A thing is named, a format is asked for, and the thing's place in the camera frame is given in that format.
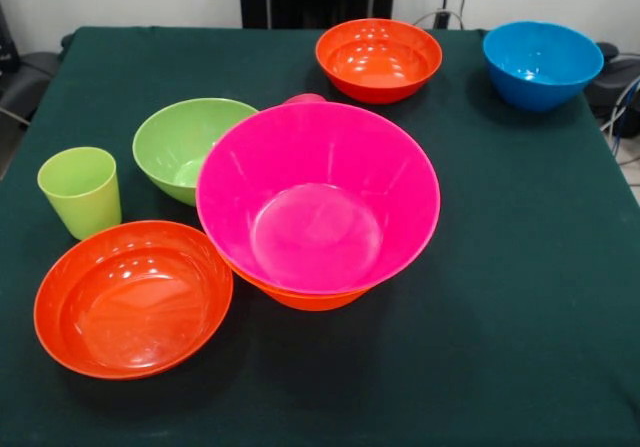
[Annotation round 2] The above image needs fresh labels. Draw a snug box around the black equipment box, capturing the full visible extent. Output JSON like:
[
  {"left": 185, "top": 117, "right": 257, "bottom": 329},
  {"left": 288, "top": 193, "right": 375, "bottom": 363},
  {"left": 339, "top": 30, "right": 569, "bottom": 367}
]
[{"left": 0, "top": 4, "right": 21, "bottom": 73}]

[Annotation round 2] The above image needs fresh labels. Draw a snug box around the black pedestal foot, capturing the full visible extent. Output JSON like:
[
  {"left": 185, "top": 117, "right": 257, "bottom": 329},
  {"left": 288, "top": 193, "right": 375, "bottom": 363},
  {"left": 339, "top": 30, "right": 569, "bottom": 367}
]
[
  {"left": 0, "top": 51, "right": 61, "bottom": 118},
  {"left": 589, "top": 41, "right": 640, "bottom": 116}
]

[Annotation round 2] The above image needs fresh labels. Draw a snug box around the light blue bowl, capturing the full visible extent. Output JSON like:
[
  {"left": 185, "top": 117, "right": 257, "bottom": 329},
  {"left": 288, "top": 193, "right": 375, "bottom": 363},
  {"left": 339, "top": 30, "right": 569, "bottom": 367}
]
[{"left": 482, "top": 20, "right": 605, "bottom": 113}]

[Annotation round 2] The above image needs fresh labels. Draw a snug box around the dark green table cloth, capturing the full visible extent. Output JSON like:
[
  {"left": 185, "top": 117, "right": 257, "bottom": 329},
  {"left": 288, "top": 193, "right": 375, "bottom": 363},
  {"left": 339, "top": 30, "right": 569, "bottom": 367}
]
[{"left": 0, "top": 25, "right": 640, "bottom": 447}]

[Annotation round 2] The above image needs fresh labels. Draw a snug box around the green bowl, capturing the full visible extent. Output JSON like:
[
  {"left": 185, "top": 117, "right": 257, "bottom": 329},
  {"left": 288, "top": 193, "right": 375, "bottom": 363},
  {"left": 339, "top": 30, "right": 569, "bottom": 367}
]
[{"left": 131, "top": 97, "right": 259, "bottom": 207}]

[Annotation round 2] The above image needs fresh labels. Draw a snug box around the light green cup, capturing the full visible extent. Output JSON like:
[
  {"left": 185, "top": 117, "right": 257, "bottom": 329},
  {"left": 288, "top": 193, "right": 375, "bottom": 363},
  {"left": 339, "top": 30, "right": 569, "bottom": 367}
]
[{"left": 36, "top": 146, "right": 123, "bottom": 242}]

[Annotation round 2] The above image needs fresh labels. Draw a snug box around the red-orange bowl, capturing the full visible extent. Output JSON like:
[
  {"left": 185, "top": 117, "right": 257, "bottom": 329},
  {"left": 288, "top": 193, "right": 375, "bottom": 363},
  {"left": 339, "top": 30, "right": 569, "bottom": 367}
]
[
  {"left": 314, "top": 18, "right": 444, "bottom": 105},
  {"left": 33, "top": 220, "right": 235, "bottom": 381}
]

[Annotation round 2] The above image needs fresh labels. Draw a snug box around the large pink bowl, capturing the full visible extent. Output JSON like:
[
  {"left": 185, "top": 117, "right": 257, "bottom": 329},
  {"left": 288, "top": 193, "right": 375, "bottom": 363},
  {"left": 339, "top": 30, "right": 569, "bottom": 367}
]
[{"left": 195, "top": 101, "right": 442, "bottom": 296}]

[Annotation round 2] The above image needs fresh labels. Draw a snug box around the raspberry red cup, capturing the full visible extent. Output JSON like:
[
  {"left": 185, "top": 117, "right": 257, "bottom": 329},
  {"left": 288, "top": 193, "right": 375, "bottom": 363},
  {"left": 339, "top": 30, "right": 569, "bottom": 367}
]
[{"left": 282, "top": 93, "right": 327, "bottom": 106}]

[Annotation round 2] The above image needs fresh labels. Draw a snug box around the tangle of floor cables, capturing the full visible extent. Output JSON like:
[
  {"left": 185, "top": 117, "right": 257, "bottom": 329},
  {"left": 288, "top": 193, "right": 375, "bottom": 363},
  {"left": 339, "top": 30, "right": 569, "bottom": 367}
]
[{"left": 597, "top": 51, "right": 640, "bottom": 158}]

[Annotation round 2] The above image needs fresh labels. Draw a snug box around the large orange bowl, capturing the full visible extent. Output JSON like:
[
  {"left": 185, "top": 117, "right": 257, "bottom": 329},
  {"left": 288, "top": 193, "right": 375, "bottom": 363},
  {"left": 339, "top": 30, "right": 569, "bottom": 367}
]
[{"left": 219, "top": 254, "right": 371, "bottom": 313}]

